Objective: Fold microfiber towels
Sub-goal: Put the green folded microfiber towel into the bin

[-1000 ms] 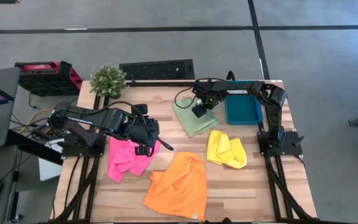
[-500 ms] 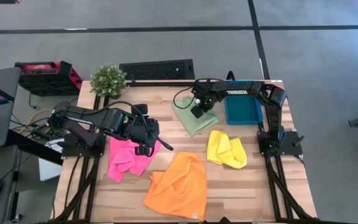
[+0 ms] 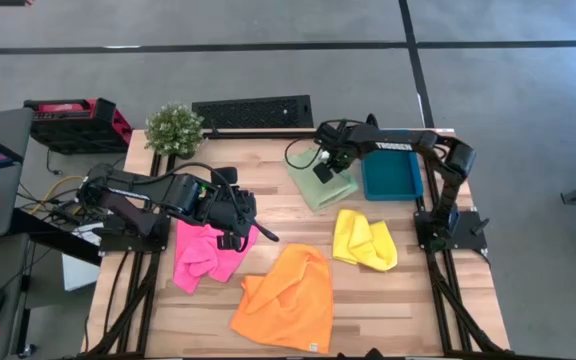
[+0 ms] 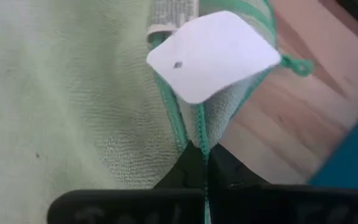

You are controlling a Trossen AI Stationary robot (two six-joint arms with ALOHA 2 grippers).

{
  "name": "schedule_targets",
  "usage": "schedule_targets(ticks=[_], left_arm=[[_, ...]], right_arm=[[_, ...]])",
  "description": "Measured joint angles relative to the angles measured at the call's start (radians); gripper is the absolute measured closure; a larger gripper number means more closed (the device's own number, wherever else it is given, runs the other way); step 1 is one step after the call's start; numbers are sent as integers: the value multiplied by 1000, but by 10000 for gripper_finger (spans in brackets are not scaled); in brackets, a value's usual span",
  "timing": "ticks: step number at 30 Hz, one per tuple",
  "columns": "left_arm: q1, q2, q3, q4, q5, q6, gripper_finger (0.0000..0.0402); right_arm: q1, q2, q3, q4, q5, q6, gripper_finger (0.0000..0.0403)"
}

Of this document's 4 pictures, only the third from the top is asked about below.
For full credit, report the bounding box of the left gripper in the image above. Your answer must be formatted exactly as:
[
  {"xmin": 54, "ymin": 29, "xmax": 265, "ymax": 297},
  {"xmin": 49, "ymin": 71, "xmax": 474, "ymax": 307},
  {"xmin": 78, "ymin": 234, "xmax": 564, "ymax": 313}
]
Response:
[{"xmin": 201, "ymin": 183, "xmax": 281, "ymax": 253}]

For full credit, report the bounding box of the green microfiber towel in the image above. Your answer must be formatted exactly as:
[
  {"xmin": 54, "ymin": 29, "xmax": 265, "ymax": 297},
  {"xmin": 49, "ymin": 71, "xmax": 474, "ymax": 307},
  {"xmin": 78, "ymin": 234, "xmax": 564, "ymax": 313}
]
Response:
[{"xmin": 284, "ymin": 147, "xmax": 361, "ymax": 213}]

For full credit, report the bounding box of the pink microfiber towel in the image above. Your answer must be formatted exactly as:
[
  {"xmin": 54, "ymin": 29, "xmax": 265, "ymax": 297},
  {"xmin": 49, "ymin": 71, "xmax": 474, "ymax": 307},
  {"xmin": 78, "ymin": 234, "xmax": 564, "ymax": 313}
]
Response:
[{"xmin": 172, "ymin": 219, "xmax": 261, "ymax": 296}]

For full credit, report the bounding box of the orange microfiber towel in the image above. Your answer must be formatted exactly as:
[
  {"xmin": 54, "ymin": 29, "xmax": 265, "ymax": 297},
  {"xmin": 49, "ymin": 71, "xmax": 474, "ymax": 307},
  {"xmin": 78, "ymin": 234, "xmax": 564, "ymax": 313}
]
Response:
[{"xmin": 229, "ymin": 243, "xmax": 336, "ymax": 355}]

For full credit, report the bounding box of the yellow microfiber towel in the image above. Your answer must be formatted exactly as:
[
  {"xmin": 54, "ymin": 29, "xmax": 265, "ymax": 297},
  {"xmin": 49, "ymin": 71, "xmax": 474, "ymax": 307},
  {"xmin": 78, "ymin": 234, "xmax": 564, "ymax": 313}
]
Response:
[{"xmin": 331, "ymin": 208, "xmax": 400, "ymax": 273}]

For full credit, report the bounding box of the teal plastic tray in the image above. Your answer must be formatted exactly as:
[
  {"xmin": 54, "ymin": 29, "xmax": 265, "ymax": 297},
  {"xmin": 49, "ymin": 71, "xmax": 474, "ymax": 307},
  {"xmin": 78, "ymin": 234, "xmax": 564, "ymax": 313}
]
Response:
[{"xmin": 359, "ymin": 149, "xmax": 426, "ymax": 203}]

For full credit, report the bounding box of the black perforated panel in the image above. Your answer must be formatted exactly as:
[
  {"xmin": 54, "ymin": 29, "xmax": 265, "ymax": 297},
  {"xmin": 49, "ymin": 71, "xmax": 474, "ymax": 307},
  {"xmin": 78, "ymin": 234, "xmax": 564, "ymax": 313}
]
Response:
[{"xmin": 191, "ymin": 94, "xmax": 315, "ymax": 131}]

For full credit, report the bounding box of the artificial green plant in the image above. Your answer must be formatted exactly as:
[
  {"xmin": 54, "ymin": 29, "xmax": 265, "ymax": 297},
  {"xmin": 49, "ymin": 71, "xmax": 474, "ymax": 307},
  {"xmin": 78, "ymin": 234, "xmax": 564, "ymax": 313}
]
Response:
[{"xmin": 143, "ymin": 102, "xmax": 206, "ymax": 158}]

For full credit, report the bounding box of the white panel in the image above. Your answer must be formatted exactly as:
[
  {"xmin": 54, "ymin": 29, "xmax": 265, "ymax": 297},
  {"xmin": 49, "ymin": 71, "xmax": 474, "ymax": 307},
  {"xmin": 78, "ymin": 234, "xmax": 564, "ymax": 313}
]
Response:
[{"xmin": 61, "ymin": 221, "xmax": 106, "ymax": 293}]

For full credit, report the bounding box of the red and black case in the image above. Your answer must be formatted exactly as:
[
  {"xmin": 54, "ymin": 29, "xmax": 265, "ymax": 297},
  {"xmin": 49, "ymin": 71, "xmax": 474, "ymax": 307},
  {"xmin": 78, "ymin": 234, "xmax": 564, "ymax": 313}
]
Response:
[{"xmin": 22, "ymin": 97, "xmax": 135, "ymax": 155}]

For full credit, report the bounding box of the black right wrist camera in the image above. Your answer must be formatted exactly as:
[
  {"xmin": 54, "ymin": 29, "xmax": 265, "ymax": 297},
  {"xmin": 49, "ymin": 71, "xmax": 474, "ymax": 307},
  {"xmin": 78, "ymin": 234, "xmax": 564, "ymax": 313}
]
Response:
[{"xmin": 311, "ymin": 161, "xmax": 335, "ymax": 185}]

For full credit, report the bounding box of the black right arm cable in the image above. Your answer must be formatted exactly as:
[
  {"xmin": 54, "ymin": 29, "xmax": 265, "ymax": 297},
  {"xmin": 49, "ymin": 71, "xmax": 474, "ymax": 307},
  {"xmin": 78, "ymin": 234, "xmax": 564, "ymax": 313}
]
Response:
[{"xmin": 283, "ymin": 135, "xmax": 329, "ymax": 172}]

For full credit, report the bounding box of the black aluminium frame rail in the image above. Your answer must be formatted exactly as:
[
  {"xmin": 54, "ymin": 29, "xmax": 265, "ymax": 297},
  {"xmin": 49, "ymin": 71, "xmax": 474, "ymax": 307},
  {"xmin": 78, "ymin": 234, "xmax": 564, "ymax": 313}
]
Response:
[
  {"xmin": 115, "ymin": 152, "xmax": 164, "ymax": 357},
  {"xmin": 432, "ymin": 149, "xmax": 475, "ymax": 355},
  {"xmin": 135, "ymin": 152, "xmax": 177, "ymax": 357},
  {"xmin": 417, "ymin": 149, "xmax": 457, "ymax": 355},
  {"xmin": 202, "ymin": 129, "xmax": 320, "ymax": 141}
]

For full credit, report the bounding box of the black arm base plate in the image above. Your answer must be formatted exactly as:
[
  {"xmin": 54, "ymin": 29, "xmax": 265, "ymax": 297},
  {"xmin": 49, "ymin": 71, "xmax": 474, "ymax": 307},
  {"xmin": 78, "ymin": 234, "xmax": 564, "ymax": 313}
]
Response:
[
  {"xmin": 413, "ymin": 209, "xmax": 490, "ymax": 253},
  {"xmin": 98, "ymin": 215, "xmax": 172, "ymax": 254}
]

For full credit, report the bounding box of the black rest post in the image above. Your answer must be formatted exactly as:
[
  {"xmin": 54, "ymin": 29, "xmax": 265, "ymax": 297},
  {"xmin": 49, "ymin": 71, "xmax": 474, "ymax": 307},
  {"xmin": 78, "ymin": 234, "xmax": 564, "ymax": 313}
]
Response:
[{"xmin": 469, "ymin": 217, "xmax": 491, "ymax": 238}]

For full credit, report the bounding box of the black diagonal frame brace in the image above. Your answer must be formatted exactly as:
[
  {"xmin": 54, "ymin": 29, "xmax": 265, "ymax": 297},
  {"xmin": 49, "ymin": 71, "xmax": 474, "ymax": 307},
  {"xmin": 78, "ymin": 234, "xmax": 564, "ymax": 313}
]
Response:
[
  {"xmin": 84, "ymin": 269, "xmax": 155, "ymax": 358},
  {"xmin": 432, "ymin": 259, "xmax": 510, "ymax": 356}
]

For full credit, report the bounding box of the yellow cable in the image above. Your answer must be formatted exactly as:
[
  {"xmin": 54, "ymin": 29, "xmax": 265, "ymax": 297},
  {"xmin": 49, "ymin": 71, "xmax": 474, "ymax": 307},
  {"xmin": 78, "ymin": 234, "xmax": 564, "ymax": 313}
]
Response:
[{"xmin": 28, "ymin": 174, "xmax": 86, "ymax": 216}]

